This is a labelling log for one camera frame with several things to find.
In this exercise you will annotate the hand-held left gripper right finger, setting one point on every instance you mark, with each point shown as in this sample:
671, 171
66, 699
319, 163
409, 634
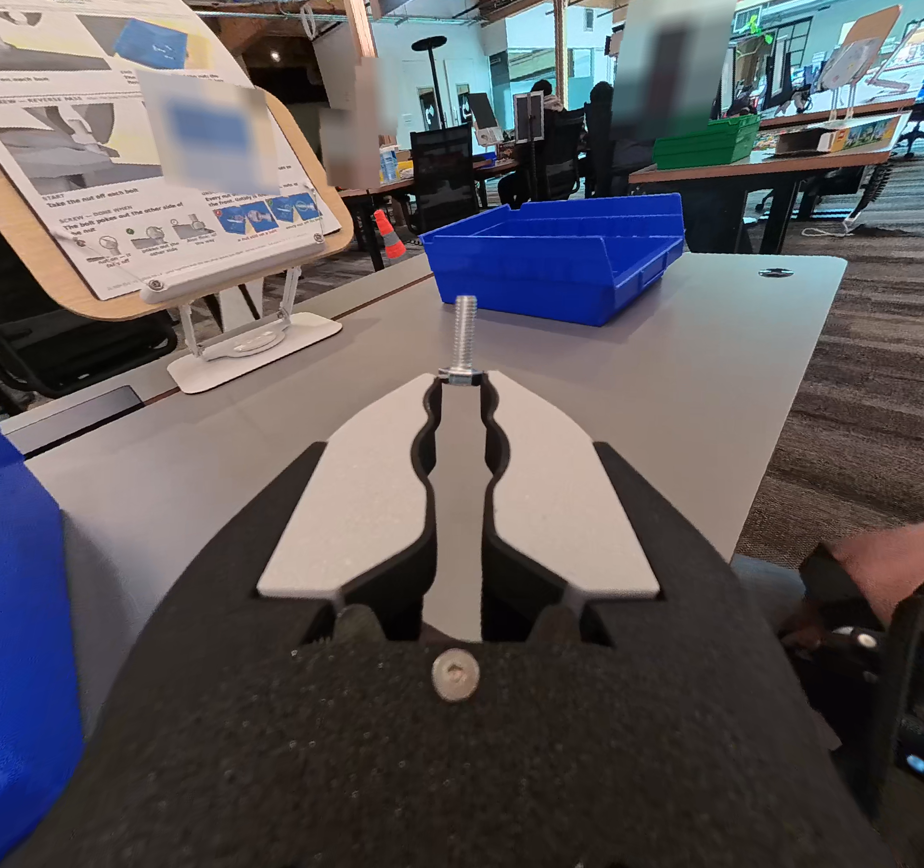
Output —
570, 507

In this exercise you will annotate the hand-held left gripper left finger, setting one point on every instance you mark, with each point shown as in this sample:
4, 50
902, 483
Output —
346, 507

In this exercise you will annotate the silver hex bolt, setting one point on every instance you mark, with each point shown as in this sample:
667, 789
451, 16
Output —
463, 334

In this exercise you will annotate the blue plastic bin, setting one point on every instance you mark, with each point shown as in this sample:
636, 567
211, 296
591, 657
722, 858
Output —
36, 630
541, 283

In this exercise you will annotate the person's right hand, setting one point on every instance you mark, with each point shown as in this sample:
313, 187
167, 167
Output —
881, 557

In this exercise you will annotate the orange traffic cone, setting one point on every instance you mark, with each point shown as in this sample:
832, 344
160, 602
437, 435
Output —
390, 240

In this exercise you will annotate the black mesh office chair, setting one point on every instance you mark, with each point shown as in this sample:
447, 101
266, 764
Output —
442, 175

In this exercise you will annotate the green plastic bin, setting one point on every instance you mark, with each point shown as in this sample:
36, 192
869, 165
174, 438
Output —
707, 146

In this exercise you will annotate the tablet on stand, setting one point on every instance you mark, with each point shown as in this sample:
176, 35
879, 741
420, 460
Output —
528, 117

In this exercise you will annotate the wooden office desk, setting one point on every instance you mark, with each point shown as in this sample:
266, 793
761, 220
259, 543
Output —
758, 161

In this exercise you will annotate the yellow printed cardboard box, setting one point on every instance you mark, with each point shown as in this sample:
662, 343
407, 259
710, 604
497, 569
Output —
852, 137

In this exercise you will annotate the black floor lamp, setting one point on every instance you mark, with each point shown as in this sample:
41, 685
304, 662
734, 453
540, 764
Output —
429, 42

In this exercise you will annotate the printed instruction sheet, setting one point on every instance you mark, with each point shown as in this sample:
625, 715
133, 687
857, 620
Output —
86, 88

